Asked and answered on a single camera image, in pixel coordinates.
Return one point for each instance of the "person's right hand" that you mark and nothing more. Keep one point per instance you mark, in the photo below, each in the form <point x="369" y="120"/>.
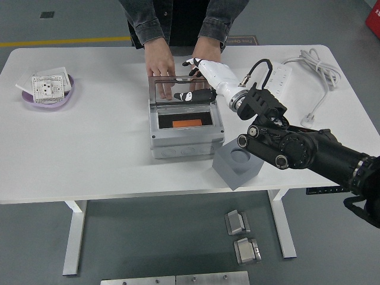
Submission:
<point x="160" y="59"/>

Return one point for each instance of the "person's left hand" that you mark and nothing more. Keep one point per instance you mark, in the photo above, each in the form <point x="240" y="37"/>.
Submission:
<point x="207" y="52"/>

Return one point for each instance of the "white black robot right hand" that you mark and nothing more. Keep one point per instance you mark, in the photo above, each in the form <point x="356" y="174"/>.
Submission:
<point x="219" y="74"/>

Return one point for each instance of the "orange cylinder object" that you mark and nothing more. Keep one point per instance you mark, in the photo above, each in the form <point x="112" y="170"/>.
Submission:
<point x="187" y="123"/>

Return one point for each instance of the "grey electrical box clear lid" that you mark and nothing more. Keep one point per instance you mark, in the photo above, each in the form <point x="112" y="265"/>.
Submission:
<point x="184" y="142"/>

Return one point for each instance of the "person's right forearm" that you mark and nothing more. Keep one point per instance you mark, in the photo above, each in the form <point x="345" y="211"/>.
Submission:
<point x="145" y="20"/>

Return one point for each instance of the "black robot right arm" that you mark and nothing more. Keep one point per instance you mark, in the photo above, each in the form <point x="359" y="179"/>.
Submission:
<point x="297" y="148"/>

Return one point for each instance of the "person's left forearm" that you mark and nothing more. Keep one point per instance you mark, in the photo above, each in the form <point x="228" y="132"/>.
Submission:
<point x="219" y="23"/>

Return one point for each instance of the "person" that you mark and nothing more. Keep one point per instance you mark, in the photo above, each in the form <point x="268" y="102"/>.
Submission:
<point x="184" y="23"/>

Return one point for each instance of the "dark floor sign orange text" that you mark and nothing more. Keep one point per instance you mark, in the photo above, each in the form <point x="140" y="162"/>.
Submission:
<point x="243" y="41"/>

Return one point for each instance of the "white power strip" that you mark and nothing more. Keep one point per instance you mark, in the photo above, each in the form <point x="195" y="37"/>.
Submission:
<point x="282" y="77"/>

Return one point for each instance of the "yellow floor tape line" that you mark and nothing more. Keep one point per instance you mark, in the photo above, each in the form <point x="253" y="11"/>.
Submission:
<point x="74" y="41"/>

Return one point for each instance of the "grey cube holder block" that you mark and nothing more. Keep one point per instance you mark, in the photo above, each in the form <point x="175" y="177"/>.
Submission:
<point x="228" y="172"/>

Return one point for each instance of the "white socket panel printed back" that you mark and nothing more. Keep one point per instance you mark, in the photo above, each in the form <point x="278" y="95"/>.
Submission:
<point x="47" y="89"/>

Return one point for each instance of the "black floor hatch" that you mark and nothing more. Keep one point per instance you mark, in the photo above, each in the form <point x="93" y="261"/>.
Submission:
<point x="47" y="15"/>

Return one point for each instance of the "purple bowl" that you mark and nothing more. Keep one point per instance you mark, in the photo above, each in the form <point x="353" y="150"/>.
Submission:
<point x="47" y="104"/>

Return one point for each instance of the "silver metal block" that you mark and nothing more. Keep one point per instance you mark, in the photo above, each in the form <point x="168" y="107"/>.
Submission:
<point x="246" y="252"/>
<point x="236" y="222"/>

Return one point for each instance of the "black table control panel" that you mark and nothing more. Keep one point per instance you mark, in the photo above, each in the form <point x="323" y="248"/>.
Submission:
<point x="323" y="190"/>

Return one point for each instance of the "red sign board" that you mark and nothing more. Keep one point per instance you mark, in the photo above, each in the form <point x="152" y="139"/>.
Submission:
<point x="374" y="20"/>

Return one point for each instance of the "silver metal plate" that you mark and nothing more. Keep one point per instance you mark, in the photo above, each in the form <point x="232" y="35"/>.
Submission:
<point x="210" y="279"/>
<point x="136" y="280"/>

